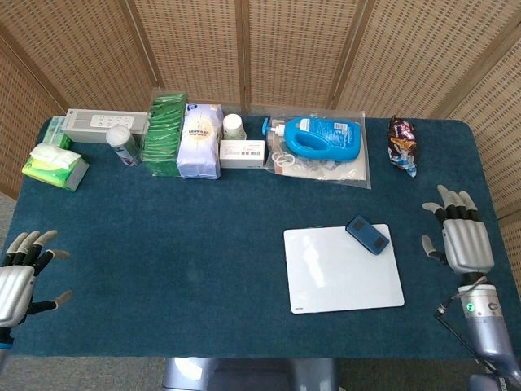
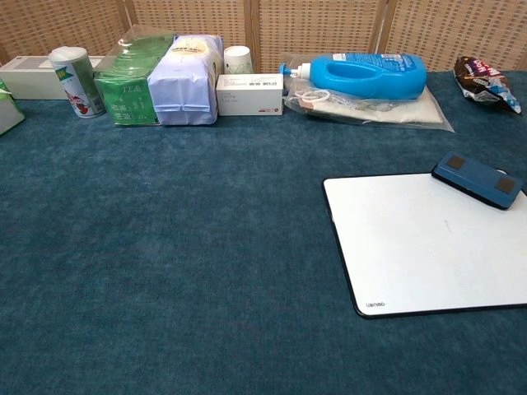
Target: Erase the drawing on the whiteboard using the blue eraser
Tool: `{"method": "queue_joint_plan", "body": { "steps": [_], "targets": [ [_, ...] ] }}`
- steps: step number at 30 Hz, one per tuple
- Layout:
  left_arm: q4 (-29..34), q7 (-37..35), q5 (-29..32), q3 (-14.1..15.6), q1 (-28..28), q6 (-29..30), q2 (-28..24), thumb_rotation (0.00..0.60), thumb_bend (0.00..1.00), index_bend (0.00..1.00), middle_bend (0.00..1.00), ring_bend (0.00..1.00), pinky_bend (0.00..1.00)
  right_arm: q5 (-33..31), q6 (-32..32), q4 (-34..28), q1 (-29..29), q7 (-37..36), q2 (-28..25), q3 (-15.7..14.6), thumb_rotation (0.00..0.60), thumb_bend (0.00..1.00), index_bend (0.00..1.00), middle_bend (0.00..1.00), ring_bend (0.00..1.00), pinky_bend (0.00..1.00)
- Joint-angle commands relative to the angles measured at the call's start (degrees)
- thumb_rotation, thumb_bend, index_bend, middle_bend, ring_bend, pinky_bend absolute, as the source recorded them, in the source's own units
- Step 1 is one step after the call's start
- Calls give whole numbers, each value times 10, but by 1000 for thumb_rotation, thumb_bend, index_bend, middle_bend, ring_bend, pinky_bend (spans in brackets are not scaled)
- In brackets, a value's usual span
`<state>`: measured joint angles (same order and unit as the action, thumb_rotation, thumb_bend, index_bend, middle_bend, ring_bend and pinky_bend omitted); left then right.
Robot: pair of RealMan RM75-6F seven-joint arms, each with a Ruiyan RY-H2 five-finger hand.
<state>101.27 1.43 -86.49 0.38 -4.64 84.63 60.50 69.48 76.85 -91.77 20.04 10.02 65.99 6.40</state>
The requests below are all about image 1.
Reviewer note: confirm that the small white carton box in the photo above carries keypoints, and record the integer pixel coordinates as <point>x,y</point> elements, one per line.
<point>240,156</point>

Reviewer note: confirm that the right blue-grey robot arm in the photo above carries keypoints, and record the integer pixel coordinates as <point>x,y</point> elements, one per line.
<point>486,326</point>

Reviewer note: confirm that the lavender paper bag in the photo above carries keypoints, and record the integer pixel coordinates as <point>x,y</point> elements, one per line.
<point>197,155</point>

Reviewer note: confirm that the small green box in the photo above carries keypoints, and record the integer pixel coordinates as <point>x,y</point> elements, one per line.
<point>55,132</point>

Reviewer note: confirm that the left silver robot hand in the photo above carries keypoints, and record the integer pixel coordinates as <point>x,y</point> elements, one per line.
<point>14,287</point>

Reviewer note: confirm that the clear zip plastic bag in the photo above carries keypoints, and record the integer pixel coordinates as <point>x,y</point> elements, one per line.
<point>350,171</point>

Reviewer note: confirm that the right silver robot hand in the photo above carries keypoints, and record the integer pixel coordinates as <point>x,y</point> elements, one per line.
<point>466,244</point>

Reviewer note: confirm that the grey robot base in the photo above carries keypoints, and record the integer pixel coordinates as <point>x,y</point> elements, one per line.
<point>244,374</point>

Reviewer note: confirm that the dark brown snack bag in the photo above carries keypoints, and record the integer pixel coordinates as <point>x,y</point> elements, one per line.
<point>401,142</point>

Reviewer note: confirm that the white drawing board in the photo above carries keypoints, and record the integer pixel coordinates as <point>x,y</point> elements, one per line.
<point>334,273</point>

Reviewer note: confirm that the blue board eraser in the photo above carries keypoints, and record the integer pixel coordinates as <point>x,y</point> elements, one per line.
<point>367,235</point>

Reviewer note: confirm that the blue pump detergent bottle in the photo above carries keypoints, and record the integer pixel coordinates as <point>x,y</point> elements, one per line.
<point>325,138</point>

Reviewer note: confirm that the teal table mat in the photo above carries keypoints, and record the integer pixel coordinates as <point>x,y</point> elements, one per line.
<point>163,244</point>

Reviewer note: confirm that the green tissue pack open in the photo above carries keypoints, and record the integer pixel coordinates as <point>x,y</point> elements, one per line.
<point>49,171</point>

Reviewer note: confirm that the green white canister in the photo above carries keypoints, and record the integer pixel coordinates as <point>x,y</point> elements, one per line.
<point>122,142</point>

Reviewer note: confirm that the long white power strip box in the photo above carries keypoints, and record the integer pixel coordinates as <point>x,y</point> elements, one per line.
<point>81,126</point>

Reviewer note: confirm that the wicker folding screen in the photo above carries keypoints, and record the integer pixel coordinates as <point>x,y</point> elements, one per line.
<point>285,49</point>

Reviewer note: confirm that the green packet stack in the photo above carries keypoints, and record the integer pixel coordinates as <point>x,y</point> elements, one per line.
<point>163,138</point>

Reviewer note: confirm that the white paper cup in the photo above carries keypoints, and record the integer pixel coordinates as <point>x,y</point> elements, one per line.
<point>233,126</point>

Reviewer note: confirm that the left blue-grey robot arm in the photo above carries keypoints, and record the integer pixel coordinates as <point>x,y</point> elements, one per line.
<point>5,348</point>

